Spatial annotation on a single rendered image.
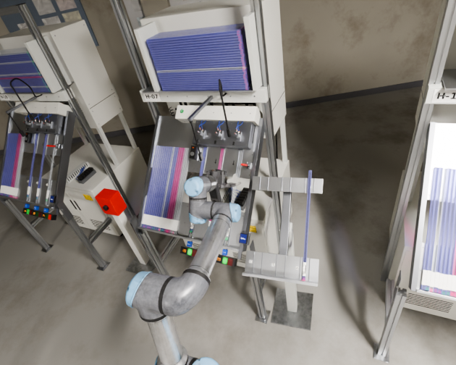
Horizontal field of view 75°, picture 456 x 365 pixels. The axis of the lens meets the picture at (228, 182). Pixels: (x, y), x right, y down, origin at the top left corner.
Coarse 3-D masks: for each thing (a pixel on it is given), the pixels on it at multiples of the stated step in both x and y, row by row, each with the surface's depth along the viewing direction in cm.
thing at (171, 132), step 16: (160, 128) 186; (176, 128) 181; (256, 128) 160; (160, 144) 184; (176, 144) 179; (192, 144) 175; (192, 160) 174; (208, 160) 169; (224, 160) 165; (240, 176) 160
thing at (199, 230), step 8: (144, 208) 182; (184, 208) 171; (184, 216) 171; (240, 216) 157; (184, 224) 170; (200, 224) 166; (232, 224) 158; (240, 224) 157; (184, 232) 169; (200, 232) 165; (232, 232) 158; (224, 240) 158; (232, 240) 157
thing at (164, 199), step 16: (160, 160) 181; (176, 160) 177; (160, 176) 180; (176, 176) 175; (160, 192) 178; (176, 192) 174; (160, 208) 176; (176, 208) 172; (144, 224) 180; (160, 224) 175; (176, 224) 171
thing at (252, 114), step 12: (180, 108) 172; (192, 108) 169; (204, 108) 166; (216, 108) 162; (228, 108) 160; (240, 108) 157; (252, 108) 154; (180, 120) 175; (204, 120) 167; (216, 120) 163; (228, 120) 159; (240, 120) 156; (252, 120) 153
